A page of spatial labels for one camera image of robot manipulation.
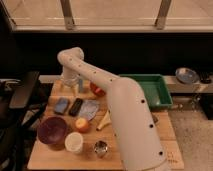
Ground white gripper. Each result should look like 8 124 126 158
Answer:
61 67 79 87

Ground black eraser block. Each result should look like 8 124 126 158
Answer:
69 98 83 117

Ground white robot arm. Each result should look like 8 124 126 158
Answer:
57 47 171 171

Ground small blue grey cup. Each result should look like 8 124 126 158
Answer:
78 78 84 93

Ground white paper cup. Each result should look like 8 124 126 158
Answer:
65 132 84 154

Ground small metal cup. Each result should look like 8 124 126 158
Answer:
94 141 108 158

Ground blue sponge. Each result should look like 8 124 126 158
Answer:
54 98 69 114

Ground red bowl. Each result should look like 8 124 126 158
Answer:
90 83 105 97

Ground grey blue cloth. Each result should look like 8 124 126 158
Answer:
78 100 100 121

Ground red orange apple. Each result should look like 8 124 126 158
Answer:
75 118 89 133

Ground black chair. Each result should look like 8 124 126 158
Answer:
0 71 47 171

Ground yellow banana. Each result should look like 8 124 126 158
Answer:
96 112 111 131

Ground green plastic bin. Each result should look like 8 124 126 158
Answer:
122 74 173 109

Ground silver metal bowl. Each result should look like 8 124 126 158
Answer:
175 67 199 84

